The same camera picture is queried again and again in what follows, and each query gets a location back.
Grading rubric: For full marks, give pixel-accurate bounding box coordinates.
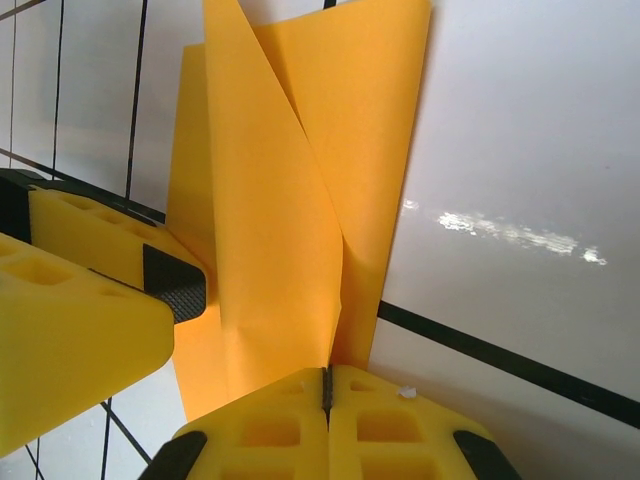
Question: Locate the yellow paper sheet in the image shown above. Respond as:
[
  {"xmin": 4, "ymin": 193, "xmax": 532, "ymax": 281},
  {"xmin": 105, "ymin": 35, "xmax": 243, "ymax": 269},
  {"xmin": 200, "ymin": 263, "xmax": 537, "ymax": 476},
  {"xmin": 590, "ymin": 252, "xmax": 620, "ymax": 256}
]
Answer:
[{"xmin": 164, "ymin": 0, "xmax": 432, "ymax": 426}]

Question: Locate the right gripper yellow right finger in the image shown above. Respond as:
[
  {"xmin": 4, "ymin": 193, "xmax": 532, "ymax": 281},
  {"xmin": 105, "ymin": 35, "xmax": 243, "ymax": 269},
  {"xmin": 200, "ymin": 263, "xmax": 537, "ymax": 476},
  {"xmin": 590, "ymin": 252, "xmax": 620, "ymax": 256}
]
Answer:
[{"xmin": 327, "ymin": 363, "xmax": 517, "ymax": 480}]

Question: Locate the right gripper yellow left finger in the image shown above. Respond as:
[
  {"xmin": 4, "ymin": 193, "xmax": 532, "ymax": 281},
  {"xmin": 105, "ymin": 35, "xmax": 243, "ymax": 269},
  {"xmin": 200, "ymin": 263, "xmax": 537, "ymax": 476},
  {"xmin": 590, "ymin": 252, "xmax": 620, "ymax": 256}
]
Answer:
[{"xmin": 152, "ymin": 366, "xmax": 330, "ymax": 480}]

